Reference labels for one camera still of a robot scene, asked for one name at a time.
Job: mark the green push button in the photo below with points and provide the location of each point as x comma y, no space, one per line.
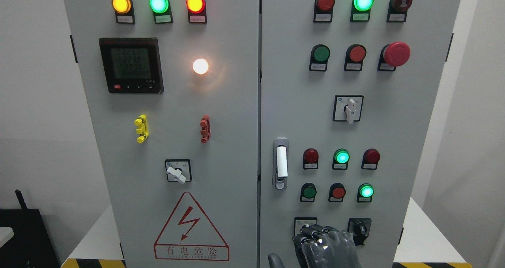
319,58
308,192

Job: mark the yellow plastic clip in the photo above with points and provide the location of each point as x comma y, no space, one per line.
142,128

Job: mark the green indicator light lower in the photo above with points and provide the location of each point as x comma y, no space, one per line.
365,193

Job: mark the black box with antenna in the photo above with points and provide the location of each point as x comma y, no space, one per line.
30,247

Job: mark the white rotary switch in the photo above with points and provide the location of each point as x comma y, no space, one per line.
301,222
348,108

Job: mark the grey cabinet door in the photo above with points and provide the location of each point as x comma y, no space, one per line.
298,104
224,170

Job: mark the white rotary switch upper right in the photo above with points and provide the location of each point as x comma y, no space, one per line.
348,108

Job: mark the red indicator light top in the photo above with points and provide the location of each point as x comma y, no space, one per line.
323,11

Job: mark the red electric hazard sign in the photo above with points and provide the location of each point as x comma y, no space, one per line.
189,234

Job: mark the black digital power meter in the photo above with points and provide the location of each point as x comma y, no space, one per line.
132,65

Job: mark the red plastic clip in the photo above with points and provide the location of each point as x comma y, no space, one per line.
205,129

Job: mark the red emergency stop button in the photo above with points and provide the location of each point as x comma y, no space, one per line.
394,55

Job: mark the red-orange indicator light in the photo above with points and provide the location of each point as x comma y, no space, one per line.
197,11

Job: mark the white glowing lamp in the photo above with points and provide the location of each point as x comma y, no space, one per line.
200,66

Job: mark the green indicator light left door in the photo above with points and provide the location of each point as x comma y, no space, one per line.
162,12

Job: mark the black selector knob switch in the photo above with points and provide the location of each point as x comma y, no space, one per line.
359,228

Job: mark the dark red buzzer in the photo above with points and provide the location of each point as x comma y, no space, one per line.
398,10

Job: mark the red push button lower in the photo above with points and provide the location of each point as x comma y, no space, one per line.
337,192

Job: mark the green push button lower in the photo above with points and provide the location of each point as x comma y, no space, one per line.
308,192

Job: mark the red push button upper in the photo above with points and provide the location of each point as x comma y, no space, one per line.
355,55

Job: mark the red indicator light middle left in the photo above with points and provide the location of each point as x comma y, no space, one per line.
310,159

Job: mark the red indicator light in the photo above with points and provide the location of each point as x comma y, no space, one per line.
370,159
310,159
323,11

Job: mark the red push button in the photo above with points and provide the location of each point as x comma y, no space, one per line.
337,192
355,55

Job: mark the yellow indicator light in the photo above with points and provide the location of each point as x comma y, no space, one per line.
124,11

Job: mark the green indicator light top right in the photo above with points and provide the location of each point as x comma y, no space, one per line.
361,10

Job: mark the silver door handle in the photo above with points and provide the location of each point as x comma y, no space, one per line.
280,162

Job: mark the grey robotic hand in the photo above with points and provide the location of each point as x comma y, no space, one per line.
319,246

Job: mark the white rotary switch lower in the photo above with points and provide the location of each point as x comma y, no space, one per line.
301,222

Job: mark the green indicator light middle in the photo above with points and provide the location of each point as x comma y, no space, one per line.
340,159

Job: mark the white rotary switch left door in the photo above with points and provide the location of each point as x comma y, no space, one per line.
178,170

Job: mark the green push button upper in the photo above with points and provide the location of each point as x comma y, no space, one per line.
319,58

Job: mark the red indicator light middle right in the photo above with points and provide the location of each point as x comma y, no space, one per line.
370,159

